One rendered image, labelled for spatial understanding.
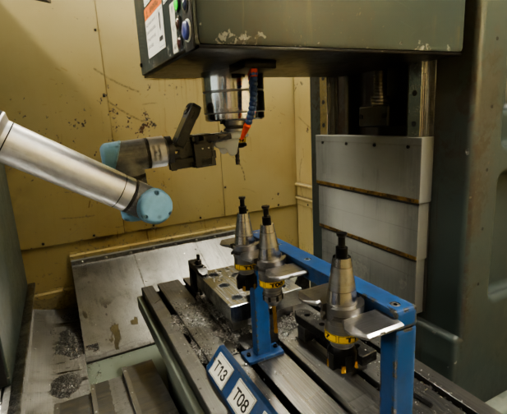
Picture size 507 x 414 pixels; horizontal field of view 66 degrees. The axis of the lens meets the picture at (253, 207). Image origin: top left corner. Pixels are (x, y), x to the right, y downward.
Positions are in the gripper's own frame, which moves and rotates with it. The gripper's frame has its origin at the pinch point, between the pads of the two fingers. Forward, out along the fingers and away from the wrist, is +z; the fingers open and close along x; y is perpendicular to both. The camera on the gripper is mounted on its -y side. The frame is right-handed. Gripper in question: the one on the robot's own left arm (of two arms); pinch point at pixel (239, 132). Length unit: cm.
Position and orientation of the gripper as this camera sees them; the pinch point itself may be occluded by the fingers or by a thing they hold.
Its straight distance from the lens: 106.8
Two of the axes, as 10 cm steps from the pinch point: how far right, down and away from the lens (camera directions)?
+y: 1.0, 9.6, 2.4
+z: 9.1, -1.9, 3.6
